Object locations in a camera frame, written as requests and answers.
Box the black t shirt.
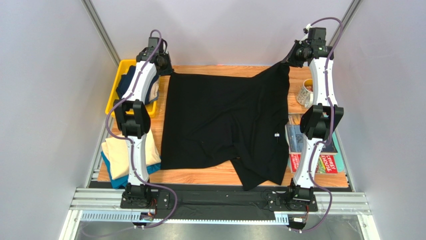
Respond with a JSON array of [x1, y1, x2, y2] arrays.
[[160, 62, 290, 191]]

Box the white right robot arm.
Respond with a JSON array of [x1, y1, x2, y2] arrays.
[[282, 25, 344, 190]]

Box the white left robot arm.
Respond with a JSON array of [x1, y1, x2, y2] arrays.
[[114, 36, 174, 186]]

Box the yellow rimmed mug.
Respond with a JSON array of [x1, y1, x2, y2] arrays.
[[296, 79, 314, 109]]

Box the yellow plastic bin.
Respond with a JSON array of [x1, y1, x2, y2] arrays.
[[105, 59, 158, 118]]

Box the dark blue book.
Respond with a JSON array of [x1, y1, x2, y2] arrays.
[[285, 113, 337, 156]]

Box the cream folded shirt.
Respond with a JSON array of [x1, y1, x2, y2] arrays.
[[101, 131, 161, 180]]

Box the red illustrated book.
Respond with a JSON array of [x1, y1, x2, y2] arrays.
[[288, 154, 339, 175]]

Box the teal folded shirt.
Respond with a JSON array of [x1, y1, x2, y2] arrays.
[[101, 152, 161, 189]]

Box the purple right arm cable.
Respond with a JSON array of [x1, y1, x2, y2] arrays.
[[287, 17, 344, 233]]

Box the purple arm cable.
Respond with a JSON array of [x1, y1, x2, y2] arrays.
[[105, 29, 179, 230], [287, 17, 344, 233]]

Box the right aluminium corner post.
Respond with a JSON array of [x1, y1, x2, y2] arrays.
[[328, 0, 363, 47]]

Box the aluminium corner post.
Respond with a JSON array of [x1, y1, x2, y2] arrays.
[[328, 0, 363, 47], [81, 0, 121, 67]]

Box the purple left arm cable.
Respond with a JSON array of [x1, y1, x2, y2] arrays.
[[105, 29, 179, 230]]

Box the left aluminium corner post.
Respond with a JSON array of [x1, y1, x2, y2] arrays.
[[81, 0, 121, 67]]

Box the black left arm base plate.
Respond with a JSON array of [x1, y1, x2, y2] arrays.
[[120, 189, 172, 210]]

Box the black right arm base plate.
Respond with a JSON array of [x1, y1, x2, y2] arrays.
[[266, 192, 319, 212]]

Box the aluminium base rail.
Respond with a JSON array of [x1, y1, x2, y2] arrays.
[[60, 185, 380, 240]]

